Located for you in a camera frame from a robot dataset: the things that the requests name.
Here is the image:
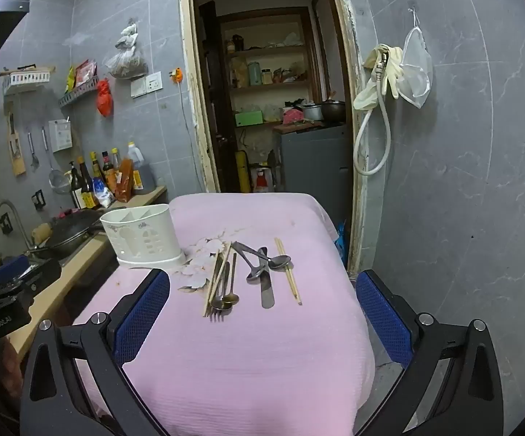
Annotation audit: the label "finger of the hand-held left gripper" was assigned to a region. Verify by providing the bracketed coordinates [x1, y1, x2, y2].
[0, 255, 32, 291]

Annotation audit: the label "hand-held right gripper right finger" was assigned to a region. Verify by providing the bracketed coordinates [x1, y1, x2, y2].
[355, 269, 504, 436]

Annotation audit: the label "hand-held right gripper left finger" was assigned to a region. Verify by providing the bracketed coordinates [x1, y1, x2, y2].
[20, 269, 172, 436]

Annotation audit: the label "steel fork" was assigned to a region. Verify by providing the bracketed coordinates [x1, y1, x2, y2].
[209, 254, 227, 323]

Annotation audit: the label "white plastic utensil holder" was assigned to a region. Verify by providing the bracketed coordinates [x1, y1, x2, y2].
[100, 204, 187, 270]

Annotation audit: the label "dark-handled spoon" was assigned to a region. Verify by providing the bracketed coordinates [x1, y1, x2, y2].
[221, 253, 240, 305]

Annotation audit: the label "long steel spoon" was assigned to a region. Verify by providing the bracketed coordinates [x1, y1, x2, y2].
[232, 242, 293, 270]

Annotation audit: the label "steel table knife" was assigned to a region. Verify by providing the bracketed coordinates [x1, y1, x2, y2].
[261, 254, 276, 308]

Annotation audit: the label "short steel spoon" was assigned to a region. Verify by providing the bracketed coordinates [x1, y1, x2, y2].
[245, 247, 269, 281]

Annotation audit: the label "black induction cooker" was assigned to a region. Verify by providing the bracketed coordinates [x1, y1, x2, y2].
[17, 259, 62, 295]

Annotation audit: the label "loofah sponge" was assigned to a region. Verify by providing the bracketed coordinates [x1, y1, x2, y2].
[32, 222, 52, 246]

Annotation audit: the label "steel faucet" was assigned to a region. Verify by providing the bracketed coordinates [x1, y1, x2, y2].
[0, 200, 34, 250]

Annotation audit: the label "beige kitchen counter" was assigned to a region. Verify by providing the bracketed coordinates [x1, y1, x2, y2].
[6, 186, 168, 359]

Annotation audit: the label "blue plastic bag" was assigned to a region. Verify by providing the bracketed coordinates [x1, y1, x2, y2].
[335, 220, 349, 264]

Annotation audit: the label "steel mesh strainer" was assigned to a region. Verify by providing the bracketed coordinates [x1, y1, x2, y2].
[41, 126, 70, 194]

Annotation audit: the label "dark pump bottle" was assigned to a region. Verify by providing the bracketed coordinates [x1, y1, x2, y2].
[69, 160, 85, 210]

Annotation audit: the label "dark sauce bottle yellow label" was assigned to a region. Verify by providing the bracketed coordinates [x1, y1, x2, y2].
[77, 157, 98, 210]

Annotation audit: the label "wooden knife rack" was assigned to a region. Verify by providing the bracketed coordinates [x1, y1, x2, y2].
[6, 102, 27, 177]

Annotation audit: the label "white blue salt bag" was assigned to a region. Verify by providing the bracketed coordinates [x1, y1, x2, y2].
[94, 177, 115, 210]

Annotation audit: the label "pink floral tablecloth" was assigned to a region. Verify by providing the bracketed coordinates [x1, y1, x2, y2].
[74, 192, 377, 436]

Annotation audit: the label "orange spice package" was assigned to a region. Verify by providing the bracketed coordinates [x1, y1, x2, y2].
[114, 158, 135, 203]

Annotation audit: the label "large oil jug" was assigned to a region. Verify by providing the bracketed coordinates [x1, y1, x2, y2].
[126, 142, 156, 194]

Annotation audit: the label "grey cabinet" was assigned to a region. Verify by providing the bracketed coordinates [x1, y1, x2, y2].
[281, 122, 351, 219]

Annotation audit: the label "yellow cylinder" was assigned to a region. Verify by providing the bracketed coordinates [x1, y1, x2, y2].
[235, 151, 251, 193]

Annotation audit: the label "white basket shelf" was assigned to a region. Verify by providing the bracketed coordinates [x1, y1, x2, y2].
[1, 66, 57, 96]

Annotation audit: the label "red plastic bag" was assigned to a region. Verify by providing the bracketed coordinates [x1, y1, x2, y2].
[96, 78, 113, 117]

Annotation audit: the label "red snack packet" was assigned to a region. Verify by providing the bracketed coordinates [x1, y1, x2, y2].
[74, 59, 97, 89]

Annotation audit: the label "dark metal pot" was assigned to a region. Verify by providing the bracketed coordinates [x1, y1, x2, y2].
[319, 100, 347, 122]

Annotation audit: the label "cream rubber gloves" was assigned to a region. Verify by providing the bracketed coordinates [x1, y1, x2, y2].
[353, 44, 404, 110]

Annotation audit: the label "green box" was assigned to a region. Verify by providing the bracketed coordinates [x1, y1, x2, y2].
[235, 110, 263, 127]

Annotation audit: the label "clear bag of dried goods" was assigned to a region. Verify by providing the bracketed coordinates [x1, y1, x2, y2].
[103, 18, 149, 79]

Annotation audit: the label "white mesh bag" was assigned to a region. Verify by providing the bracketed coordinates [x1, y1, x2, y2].
[400, 9, 434, 110]

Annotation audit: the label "wooden shelf unit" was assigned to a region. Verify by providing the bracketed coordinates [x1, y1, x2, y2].
[219, 9, 318, 129]

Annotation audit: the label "white wall box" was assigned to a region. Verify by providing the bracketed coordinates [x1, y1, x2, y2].
[48, 118, 73, 153]

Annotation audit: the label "white hose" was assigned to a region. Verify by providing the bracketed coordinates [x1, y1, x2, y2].
[352, 52, 392, 176]

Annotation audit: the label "wooden door frame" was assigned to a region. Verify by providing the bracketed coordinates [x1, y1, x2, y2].
[178, 0, 369, 273]

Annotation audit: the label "grey wall rack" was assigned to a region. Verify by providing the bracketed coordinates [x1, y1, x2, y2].
[58, 75, 100, 109]

